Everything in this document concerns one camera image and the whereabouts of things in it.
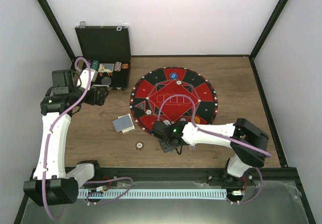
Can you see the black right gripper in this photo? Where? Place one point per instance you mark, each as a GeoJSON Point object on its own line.
{"type": "Point", "coordinates": [165, 148]}

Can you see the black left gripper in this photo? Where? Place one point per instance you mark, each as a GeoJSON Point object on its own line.
{"type": "Point", "coordinates": [101, 97]}

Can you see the red black chip stack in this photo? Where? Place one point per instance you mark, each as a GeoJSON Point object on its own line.
{"type": "Point", "coordinates": [139, 146]}

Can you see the red black chips top seat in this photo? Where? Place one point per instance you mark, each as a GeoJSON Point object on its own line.
{"type": "Point", "coordinates": [178, 82]}

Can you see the blue small blind button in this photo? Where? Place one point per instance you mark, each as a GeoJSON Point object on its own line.
{"type": "Point", "coordinates": [173, 76]}

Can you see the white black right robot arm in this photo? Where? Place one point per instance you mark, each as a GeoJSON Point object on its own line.
{"type": "Point", "coordinates": [247, 141]}

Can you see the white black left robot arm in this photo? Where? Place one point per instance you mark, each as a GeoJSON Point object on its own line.
{"type": "Point", "coordinates": [51, 184]}

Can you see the grey round dealer disc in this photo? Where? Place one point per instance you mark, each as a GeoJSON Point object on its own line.
{"type": "Point", "coordinates": [106, 81]}

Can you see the white purple chip stack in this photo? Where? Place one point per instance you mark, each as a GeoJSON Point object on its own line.
{"type": "Point", "coordinates": [192, 147]}

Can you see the boxed card deck in case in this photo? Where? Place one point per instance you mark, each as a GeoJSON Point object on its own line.
{"type": "Point", "coordinates": [106, 68]}

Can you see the orange big blind button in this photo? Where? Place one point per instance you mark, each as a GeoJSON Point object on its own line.
{"type": "Point", "coordinates": [197, 120]}

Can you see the teal chip stack in case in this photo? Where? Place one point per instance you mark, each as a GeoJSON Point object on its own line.
{"type": "Point", "coordinates": [95, 65]}

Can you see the red yellow chip stack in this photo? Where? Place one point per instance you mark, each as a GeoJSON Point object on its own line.
{"type": "Point", "coordinates": [125, 66]}

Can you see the blue backed card deck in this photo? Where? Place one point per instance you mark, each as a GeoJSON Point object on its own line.
{"type": "Point", "coordinates": [116, 124]}

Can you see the round red black poker mat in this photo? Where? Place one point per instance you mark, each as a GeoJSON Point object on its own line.
{"type": "Point", "coordinates": [170, 102]}

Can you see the black poker chip case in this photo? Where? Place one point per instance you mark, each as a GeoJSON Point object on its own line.
{"type": "Point", "coordinates": [106, 44]}

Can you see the light blue slotted cable duct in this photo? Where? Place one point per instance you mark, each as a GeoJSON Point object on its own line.
{"type": "Point", "coordinates": [212, 194]}

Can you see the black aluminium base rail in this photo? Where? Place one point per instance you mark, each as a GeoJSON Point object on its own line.
{"type": "Point", "coordinates": [212, 176]}

